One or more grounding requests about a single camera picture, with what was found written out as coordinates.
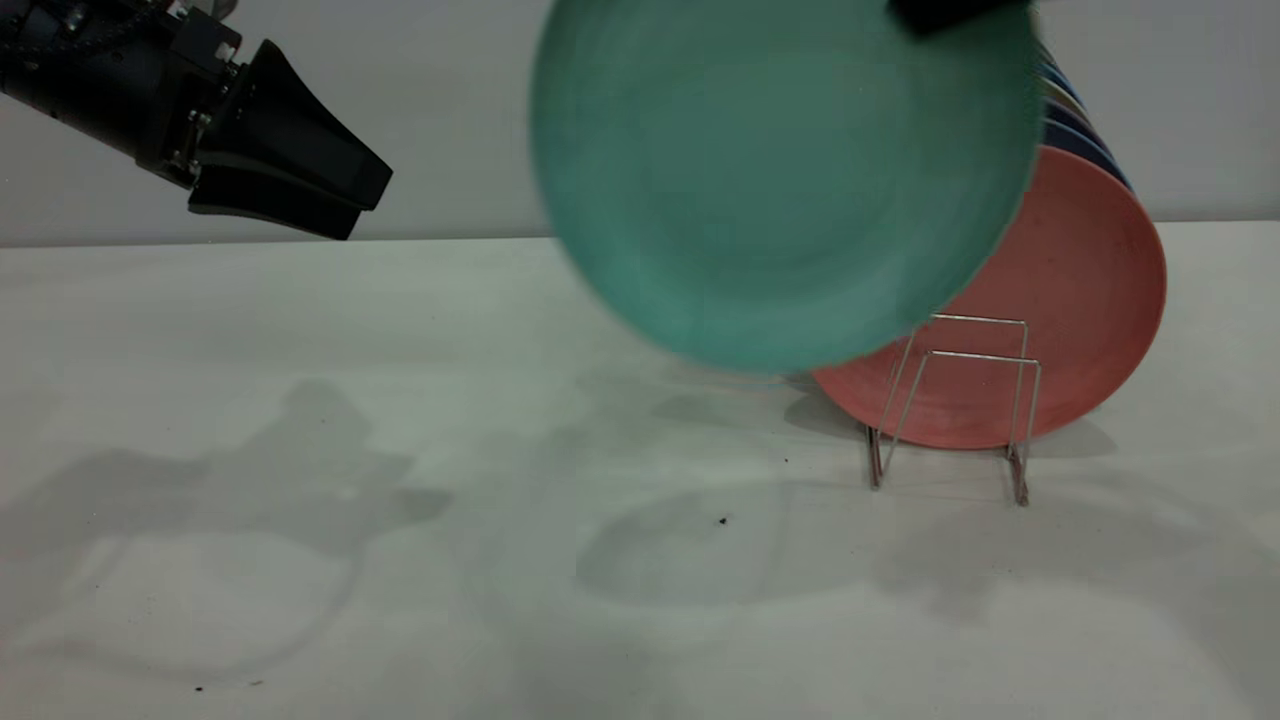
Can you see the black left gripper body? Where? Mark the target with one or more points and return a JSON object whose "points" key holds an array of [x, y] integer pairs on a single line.
{"points": [[190, 90]]}

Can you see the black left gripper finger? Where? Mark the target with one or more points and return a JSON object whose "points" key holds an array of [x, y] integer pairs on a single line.
{"points": [[270, 205], [300, 140]]}

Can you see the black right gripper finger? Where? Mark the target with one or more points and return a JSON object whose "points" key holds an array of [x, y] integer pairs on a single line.
{"points": [[955, 14]]}

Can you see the green round plate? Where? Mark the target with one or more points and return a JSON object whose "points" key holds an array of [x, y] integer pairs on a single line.
{"points": [[780, 190]]}

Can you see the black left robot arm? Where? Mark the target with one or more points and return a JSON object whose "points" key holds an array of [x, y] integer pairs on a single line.
{"points": [[70, 70]]}

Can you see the beige round plate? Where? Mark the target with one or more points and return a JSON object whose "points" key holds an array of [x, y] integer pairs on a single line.
{"points": [[1056, 95]]}

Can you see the dark purple round plate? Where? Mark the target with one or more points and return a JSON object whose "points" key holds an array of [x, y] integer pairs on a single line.
{"points": [[1068, 119]]}

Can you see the navy blue round plate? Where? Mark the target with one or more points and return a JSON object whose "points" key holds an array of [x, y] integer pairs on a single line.
{"points": [[1085, 148]]}

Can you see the pink round plate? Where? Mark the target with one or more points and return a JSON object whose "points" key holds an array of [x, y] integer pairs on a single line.
{"points": [[1070, 300]]}

